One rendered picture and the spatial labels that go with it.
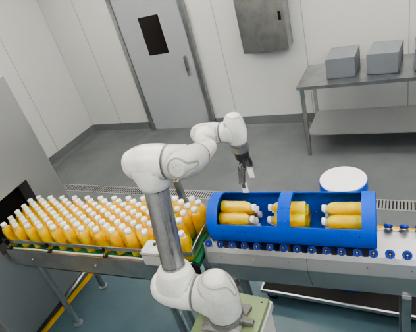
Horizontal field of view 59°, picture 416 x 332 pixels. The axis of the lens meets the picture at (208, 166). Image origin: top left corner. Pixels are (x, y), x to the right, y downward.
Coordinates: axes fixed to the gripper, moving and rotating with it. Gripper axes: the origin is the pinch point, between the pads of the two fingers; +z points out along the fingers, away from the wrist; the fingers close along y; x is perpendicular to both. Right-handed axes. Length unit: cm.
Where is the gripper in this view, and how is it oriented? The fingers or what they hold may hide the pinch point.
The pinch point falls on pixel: (248, 183)
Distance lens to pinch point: 202.1
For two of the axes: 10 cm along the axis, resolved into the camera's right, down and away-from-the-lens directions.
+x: -9.1, 0.3, 4.1
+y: 3.3, -5.5, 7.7
